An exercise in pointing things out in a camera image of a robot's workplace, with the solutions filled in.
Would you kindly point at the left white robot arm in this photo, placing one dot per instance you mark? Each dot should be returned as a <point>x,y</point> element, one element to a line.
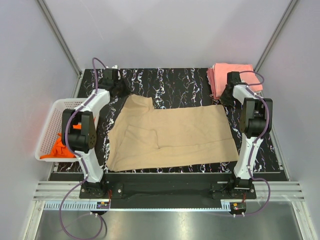
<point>79,129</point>

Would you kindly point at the aluminium frame post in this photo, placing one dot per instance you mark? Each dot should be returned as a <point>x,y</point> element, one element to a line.
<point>58,35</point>
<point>276,33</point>

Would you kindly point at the folded pink t shirt stack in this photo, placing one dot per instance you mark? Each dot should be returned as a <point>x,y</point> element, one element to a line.
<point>217,77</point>

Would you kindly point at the white plastic laundry basket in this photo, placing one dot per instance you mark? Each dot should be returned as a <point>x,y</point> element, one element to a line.
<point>55,114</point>

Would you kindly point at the right aluminium frame post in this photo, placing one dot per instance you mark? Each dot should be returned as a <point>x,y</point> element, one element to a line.
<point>276,33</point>

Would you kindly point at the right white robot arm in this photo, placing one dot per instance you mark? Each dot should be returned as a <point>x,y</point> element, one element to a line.
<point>255,122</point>

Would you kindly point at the orange t shirt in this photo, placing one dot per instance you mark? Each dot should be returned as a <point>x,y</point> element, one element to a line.
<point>62,150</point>

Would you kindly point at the beige t shirt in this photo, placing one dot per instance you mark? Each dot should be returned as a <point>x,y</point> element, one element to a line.
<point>144,137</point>

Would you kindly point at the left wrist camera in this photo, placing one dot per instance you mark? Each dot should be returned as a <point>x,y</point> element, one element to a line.
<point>112,67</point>

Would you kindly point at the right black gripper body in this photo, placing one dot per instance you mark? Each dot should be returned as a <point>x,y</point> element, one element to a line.
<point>225,99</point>

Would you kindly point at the left aluminium frame post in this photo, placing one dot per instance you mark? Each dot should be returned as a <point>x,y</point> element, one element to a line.
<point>58,35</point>

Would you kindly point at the white slotted cable duct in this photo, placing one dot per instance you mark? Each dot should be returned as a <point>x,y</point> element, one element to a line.
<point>98,206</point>

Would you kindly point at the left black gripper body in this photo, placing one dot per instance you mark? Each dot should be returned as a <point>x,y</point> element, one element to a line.
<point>122,89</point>

